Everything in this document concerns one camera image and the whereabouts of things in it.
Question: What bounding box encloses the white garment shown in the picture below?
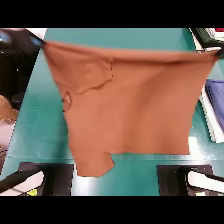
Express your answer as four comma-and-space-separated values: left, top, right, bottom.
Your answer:
198, 93, 224, 144

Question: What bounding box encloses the orange-brown T-shirt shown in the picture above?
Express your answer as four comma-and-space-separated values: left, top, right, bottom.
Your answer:
42, 40, 219, 178

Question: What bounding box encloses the blue garment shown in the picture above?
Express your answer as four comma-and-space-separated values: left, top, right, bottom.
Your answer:
203, 78, 224, 134

